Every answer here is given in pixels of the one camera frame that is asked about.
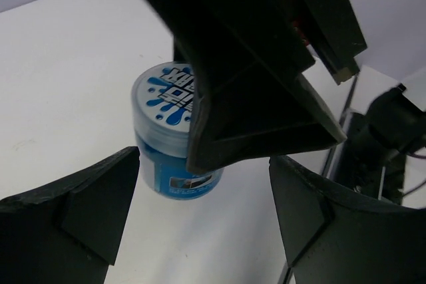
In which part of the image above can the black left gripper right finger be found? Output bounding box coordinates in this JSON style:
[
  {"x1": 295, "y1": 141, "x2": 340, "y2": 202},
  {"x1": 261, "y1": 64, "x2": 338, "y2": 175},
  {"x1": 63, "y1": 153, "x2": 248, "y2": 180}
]
[{"x1": 270, "y1": 156, "x2": 425, "y2": 283}]

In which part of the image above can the blue paint jar white lid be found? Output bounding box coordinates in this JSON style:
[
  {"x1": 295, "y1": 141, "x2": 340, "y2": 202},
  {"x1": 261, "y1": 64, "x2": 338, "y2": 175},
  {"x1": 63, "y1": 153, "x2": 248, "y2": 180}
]
[{"x1": 130, "y1": 62, "x2": 223, "y2": 200}]

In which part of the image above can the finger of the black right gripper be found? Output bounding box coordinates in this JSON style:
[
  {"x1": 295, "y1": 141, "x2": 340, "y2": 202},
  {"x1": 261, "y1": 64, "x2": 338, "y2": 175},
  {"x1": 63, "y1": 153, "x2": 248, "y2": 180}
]
[
  {"x1": 147, "y1": 0, "x2": 345, "y2": 173},
  {"x1": 300, "y1": 0, "x2": 367, "y2": 84}
]

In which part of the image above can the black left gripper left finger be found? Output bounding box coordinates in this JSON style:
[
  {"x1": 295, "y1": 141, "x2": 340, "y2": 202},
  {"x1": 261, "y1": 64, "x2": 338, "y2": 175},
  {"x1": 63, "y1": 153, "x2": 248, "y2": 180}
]
[{"x1": 1, "y1": 146, "x2": 139, "y2": 283}]

